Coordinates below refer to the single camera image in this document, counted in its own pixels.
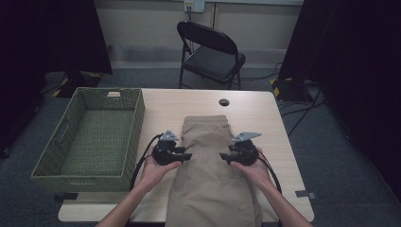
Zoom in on thin black floor cable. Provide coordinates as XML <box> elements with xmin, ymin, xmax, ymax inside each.
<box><xmin>239</xmin><ymin>61</ymin><xmax>284</xmax><ymax>81</ymax></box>

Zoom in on person's right hand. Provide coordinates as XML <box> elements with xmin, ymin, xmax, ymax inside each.
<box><xmin>231</xmin><ymin>147</ymin><xmax>274</xmax><ymax>191</ymax></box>

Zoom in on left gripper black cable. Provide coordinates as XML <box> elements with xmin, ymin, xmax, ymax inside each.
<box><xmin>129</xmin><ymin>133</ymin><xmax>165</xmax><ymax>192</ymax></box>

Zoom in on black folding chair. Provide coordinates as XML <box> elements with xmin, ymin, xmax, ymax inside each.
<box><xmin>176</xmin><ymin>20</ymin><xmax>247</xmax><ymax>91</ymax></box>

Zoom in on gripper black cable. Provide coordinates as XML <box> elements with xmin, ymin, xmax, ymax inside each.
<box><xmin>256</xmin><ymin>148</ymin><xmax>284</xmax><ymax>195</ymax></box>
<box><xmin>129</xmin><ymin>133</ymin><xmax>165</xmax><ymax>192</ymax></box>

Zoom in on black tape strip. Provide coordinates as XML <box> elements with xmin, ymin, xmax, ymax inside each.
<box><xmin>53</xmin><ymin>192</ymin><xmax>79</xmax><ymax>203</ymax></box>
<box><xmin>295</xmin><ymin>190</ymin><xmax>317</xmax><ymax>200</ymax></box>

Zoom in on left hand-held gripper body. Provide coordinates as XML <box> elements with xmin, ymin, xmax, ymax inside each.
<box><xmin>151</xmin><ymin>129</ymin><xmax>181</xmax><ymax>166</ymax></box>

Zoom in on person's left hand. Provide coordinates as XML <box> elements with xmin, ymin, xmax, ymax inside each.
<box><xmin>139</xmin><ymin>153</ymin><xmax>183</xmax><ymax>194</ymax></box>

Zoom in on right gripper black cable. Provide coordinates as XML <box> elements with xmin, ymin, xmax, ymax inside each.
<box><xmin>256</xmin><ymin>148</ymin><xmax>284</xmax><ymax>195</ymax></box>

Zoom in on green woven basket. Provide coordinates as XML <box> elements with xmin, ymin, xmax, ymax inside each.
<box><xmin>30</xmin><ymin>87</ymin><xmax>147</xmax><ymax>194</ymax></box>

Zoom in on white wall outlet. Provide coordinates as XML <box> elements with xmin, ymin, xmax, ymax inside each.
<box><xmin>183</xmin><ymin>0</ymin><xmax>206</xmax><ymax>13</ymax></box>

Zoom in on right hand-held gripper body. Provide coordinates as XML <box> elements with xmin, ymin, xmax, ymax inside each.
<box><xmin>231</xmin><ymin>131</ymin><xmax>263</xmax><ymax>166</ymax></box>

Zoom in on black stand base striped tape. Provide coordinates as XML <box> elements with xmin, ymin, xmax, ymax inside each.
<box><xmin>41</xmin><ymin>70</ymin><xmax>104</xmax><ymax>98</ymax></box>
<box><xmin>269</xmin><ymin>77</ymin><xmax>314</xmax><ymax>103</ymax></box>

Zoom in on black curtain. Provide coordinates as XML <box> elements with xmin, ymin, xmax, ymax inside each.
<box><xmin>0</xmin><ymin>0</ymin><xmax>113</xmax><ymax>159</ymax></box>
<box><xmin>278</xmin><ymin>0</ymin><xmax>401</xmax><ymax>201</ymax></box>

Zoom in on beige shorts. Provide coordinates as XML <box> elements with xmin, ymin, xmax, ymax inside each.
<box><xmin>165</xmin><ymin>114</ymin><xmax>263</xmax><ymax>227</ymax></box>

